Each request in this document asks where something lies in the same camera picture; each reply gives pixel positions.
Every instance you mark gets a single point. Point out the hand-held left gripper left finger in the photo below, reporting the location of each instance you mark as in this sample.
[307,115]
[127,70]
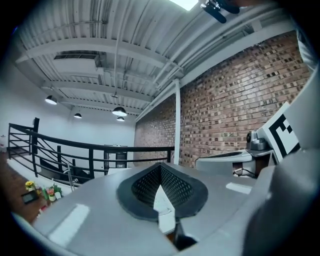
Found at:
[100,220]

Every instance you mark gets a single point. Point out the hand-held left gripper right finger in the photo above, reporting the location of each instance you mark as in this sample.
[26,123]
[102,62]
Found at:
[217,200]

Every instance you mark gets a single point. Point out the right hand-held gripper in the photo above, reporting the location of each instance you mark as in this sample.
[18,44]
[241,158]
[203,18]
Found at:
[282,140]

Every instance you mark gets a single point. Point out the metal stand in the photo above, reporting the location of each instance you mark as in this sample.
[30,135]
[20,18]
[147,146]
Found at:
[71,177]

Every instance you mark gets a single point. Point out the orange flower pot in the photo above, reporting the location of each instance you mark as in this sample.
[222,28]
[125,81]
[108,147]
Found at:
[53,192]

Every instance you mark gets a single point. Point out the white column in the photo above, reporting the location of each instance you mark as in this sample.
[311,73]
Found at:
[177,125]

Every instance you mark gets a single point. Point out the small red box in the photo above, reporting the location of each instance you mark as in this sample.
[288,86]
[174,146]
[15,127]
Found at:
[43,208]

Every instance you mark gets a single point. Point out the green bottle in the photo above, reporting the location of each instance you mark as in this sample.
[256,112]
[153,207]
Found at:
[45,193]

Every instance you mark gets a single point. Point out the black metal railing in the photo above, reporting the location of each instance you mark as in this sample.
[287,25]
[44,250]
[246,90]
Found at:
[75,147]

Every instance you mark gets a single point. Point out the yellow sunflower pot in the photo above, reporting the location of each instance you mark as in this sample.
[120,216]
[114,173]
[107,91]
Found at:
[30,185]

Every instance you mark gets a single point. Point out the black pendant lamp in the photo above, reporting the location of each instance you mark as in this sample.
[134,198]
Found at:
[51,100]
[77,116]
[119,111]
[120,119]

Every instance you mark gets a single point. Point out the person's white t-shirt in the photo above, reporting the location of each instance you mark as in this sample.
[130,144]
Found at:
[308,95]

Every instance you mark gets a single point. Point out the ceiling air vent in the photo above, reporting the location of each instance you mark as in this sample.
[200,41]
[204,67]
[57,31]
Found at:
[75,61]

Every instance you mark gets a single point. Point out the long ceiling light panel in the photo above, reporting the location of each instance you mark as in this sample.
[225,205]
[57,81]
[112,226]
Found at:
[183,3]

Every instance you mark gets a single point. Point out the grey gripper-mounted camera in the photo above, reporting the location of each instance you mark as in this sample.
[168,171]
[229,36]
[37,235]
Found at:
[255,140]

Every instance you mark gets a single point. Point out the black picture frame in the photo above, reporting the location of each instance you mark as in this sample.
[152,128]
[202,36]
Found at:
[30,198]

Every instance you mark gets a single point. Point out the black head-worn camera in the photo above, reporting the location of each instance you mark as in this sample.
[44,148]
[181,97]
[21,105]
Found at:
[217,10]

